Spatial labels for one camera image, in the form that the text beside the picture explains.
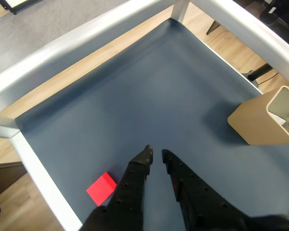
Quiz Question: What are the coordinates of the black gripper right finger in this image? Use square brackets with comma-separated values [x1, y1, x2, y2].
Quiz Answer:
[161, 149, 251, 231]

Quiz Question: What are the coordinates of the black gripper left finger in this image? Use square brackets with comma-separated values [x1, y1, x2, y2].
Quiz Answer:
[79, 144, 155, 231]

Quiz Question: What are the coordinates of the red cube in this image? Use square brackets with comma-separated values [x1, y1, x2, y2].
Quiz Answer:
[86, 171, 118, 207]

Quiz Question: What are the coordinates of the beige square box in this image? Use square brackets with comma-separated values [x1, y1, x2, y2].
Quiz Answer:
[227, 85, 289, 146]

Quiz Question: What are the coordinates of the dark brown furniture panel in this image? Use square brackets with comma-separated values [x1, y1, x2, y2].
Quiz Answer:
[0, 161, 27, 203]

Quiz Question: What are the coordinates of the black tripod stand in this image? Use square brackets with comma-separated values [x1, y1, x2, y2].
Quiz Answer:
[240, 64, 273, 87]

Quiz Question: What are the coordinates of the narrow dark cabinet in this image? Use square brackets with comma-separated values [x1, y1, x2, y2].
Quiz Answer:
[206, 20, 220, 36]

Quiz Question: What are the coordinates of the black framed white panel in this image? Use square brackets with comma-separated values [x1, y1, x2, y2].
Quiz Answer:
[0, 0, 45, 15]

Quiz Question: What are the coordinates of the thin black floor cable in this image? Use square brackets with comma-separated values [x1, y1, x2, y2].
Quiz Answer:
[257, 71, 280, 85]

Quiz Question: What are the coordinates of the silver metal table frame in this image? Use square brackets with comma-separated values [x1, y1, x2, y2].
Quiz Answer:
[0, 0, 289, 231]

